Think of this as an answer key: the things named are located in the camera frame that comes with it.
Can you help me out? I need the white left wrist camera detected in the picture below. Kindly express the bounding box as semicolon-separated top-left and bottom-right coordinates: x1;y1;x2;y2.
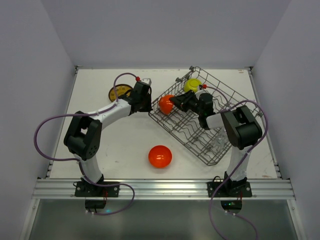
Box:
140;78;152;86

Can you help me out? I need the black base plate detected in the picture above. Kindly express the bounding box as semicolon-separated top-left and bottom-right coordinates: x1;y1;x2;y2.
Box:
73;180;119;198
206;181;253;198

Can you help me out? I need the lime green bowl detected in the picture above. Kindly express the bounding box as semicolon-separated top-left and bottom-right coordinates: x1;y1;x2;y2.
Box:
183;78;202;93

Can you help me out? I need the controller box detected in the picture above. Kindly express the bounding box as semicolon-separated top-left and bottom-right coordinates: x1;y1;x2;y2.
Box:
220;200;243;211
84;200;106;212

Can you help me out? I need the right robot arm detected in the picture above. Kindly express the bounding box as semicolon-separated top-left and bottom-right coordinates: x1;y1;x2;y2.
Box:
169;90;266;198

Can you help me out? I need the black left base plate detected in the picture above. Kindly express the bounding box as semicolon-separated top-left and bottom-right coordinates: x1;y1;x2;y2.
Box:
73;180;119;198

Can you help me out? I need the clear glass left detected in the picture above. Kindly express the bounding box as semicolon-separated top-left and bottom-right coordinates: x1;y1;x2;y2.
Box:
211;135;228;150

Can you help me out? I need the aluminium mounting rail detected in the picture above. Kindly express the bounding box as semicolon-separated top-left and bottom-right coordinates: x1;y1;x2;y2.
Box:
32;179;295;200

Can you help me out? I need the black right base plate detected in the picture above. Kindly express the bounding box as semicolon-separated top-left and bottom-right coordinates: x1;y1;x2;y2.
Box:
206;181;253;198

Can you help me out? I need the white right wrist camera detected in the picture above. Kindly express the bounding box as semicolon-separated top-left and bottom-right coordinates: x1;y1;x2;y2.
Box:
195;90;206;98

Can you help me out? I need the right controller box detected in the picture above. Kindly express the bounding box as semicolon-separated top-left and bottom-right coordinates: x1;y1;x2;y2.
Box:
220;200;243;211

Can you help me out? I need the grey wire dish rack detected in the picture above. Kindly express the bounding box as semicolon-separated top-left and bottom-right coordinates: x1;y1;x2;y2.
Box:
148;66;263;166

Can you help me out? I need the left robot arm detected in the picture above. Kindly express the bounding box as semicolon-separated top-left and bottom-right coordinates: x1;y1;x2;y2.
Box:
63;78;152;185

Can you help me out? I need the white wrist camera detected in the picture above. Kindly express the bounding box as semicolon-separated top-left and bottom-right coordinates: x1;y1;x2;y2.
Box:
195;90;206;98
140;78;152;86

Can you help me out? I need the left controller box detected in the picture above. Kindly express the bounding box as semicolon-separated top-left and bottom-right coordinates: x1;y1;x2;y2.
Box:
84;200;106;212

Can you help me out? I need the yellow patterned plate dark rim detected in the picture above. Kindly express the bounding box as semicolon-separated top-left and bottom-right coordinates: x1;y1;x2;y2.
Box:
108;83;133;102

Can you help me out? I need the orange bowl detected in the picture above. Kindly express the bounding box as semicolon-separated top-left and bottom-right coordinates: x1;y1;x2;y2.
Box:
158;94;174;115
148;145;173;169

